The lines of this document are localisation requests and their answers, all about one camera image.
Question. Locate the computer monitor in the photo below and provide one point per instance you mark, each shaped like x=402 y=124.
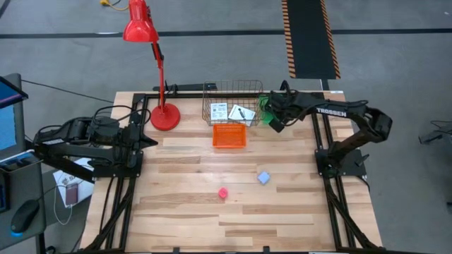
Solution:
x=8 y=123

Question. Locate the white green acer box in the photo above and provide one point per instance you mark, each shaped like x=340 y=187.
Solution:
x=245 y=114

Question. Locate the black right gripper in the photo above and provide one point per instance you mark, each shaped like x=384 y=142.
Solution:
x=280 y=107

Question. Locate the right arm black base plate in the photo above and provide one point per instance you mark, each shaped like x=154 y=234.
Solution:
x=355 y=164

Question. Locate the green plastic bin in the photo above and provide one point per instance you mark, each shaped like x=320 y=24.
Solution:
x=262 y=114

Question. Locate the orange plastic bin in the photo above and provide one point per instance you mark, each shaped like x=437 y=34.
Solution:
x=229 y=135

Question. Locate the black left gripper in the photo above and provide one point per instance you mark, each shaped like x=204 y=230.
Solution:
x=132 y=139

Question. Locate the black computer mouse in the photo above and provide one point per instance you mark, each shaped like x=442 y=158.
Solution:
x=24 y=215

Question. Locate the black metal table frame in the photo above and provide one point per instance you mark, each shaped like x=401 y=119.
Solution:
x=194 y=95

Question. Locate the pink charger plug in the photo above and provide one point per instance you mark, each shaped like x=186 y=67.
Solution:
x=223 y=193

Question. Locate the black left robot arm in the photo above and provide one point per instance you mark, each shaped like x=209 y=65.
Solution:
x=77 y=130

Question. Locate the grey side desk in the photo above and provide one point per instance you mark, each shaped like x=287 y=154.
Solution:
x=21 y=183

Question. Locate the black orange-striped floor mat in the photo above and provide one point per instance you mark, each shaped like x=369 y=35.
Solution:
x=310 y=39

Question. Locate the white labelled box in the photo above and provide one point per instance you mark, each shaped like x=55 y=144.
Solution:
x=219 y=111

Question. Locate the white paper sheet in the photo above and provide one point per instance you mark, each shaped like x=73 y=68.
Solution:
x=63 y=178

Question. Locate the red desk lamp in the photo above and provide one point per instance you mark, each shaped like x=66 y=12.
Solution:
x=165 y=118

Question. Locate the black bar behind table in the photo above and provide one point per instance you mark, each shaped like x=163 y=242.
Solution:
x=190 y=87

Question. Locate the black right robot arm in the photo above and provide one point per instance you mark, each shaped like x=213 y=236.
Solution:
x=332 y=112

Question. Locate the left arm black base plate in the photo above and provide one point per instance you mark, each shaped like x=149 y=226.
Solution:
x=116 y=171

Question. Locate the light blue square item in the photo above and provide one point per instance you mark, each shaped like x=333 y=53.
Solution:
x=263 y=178

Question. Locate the maroon phone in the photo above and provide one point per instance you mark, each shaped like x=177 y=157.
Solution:
x=71 y=194

